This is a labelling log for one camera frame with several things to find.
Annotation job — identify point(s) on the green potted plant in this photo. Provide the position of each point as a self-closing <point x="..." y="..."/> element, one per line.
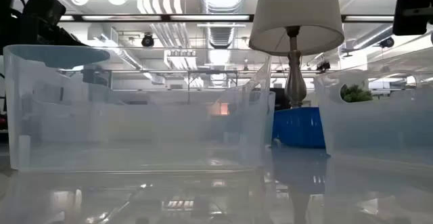
<point x="355" y="93"/>

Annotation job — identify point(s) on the black overhead frame bar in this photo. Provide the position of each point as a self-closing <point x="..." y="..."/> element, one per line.
<point x="165" y="18"/>

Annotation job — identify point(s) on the blue plastic basket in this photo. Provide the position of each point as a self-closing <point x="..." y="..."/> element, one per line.
<point x="297" y="126"/>

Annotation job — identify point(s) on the black ceiling camera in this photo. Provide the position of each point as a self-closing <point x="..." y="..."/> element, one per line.
<point x="147" y="40"/>
<point x="323" y="65"/>
<point x="386" y="42"/>

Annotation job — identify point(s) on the large clear plastic basket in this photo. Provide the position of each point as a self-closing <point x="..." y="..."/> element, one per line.
<point x="135" y="132"/>

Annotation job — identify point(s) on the silver ceiling duct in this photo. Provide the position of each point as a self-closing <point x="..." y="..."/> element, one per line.
<point x="221" y="0"/>

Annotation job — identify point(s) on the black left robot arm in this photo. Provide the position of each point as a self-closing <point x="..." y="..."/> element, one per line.
<point x="13" y="14"/>

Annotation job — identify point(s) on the white shade metal table lamp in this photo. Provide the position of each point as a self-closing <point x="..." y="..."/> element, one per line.
<point x="297" y="7"/>

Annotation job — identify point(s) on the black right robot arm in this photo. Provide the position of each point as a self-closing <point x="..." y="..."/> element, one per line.
<point x="411" y="0"/>

